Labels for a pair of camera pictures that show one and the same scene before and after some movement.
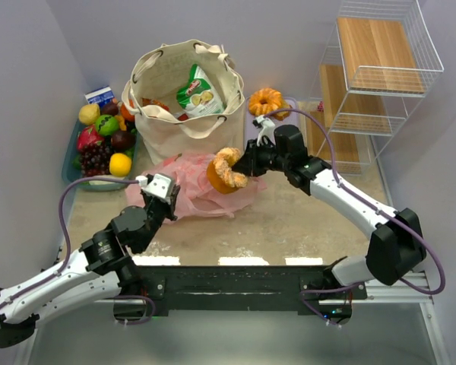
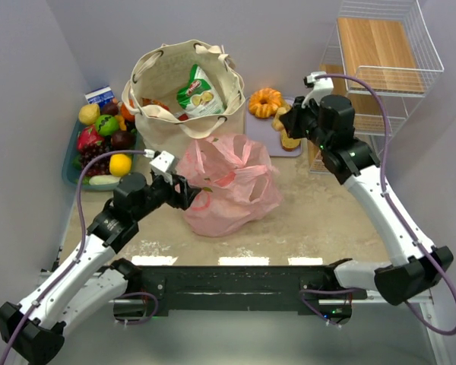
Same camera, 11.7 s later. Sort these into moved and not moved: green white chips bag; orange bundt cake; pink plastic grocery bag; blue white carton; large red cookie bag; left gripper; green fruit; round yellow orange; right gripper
Moved: pink plastic grocery bag; left gripper; right gripper
Not moved: blue white carton; orange bundt cake; green fruit; green white chips bag; round yellow orange; large red cookie bag
